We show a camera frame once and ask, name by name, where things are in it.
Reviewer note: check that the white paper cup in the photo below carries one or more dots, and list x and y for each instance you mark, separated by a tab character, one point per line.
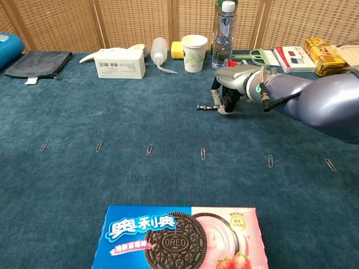
194	54

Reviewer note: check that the white cardboard box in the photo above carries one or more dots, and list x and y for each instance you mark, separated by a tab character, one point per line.
120	64

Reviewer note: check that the dark grey cloth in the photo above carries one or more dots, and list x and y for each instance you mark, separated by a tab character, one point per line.
36	64

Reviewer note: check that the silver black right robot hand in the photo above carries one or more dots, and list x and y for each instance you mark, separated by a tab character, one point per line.
232	78

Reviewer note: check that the yellow snack package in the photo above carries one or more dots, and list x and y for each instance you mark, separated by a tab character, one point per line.
325	56

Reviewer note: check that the red white flat box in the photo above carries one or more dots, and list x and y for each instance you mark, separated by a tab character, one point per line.
294	59

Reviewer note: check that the yellow sponge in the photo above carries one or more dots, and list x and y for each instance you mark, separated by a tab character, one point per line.
176	50

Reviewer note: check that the rattan folding screen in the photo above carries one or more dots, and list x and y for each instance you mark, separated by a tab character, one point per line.
134	22

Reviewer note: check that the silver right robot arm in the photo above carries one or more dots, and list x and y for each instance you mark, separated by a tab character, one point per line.
322	103

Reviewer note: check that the green handheld brush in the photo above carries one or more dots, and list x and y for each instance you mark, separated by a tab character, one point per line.
259	54

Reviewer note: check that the blue pink Oreo box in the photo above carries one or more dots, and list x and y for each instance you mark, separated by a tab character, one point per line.
179	241

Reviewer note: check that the blue carpet table cover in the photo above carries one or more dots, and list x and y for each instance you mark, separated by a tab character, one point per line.
112	112

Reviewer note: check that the blue detergent bottle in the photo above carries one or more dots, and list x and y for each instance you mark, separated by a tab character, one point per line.
9	49

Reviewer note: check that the clear squeeze wash bottle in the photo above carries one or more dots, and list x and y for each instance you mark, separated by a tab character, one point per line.
158	50

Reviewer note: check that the beaded metal chain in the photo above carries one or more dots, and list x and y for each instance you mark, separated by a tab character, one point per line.
207	107

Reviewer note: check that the silver metal paper clip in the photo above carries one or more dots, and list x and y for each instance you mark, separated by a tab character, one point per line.
44	145
98	146
330	164
203	153
270	161
149	149

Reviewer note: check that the clear water bottle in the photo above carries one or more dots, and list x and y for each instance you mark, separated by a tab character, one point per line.
224	36

